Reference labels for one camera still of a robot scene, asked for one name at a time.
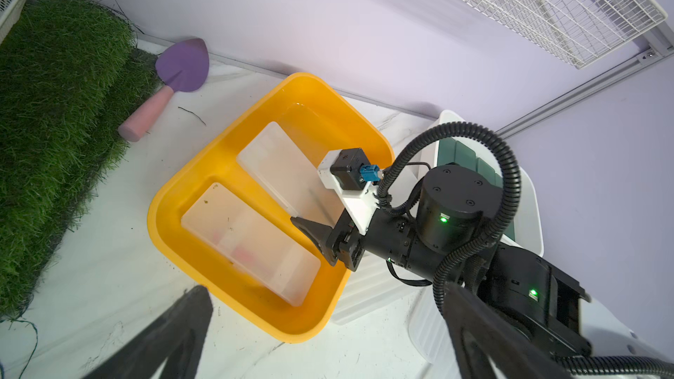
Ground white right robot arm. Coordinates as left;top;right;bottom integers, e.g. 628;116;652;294
292;121;673;378

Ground clear ribbed pencil case upper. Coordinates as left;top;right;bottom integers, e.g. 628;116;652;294
408;287;456;366

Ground green artificial grass roll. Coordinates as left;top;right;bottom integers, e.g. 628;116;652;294
1;0;159;319

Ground purple pink toy shovel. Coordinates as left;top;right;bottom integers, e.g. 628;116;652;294
118;38;210;142

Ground yellow plastic storage box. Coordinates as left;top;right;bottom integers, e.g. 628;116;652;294
147;73;394;344

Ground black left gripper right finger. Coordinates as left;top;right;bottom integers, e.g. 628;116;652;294
442;284;570;378

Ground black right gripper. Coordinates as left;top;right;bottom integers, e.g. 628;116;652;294
291;164;503;281

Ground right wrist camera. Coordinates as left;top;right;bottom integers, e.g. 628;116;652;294
318;148;378;235

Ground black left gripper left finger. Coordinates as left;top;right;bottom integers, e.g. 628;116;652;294
86;285;213;378

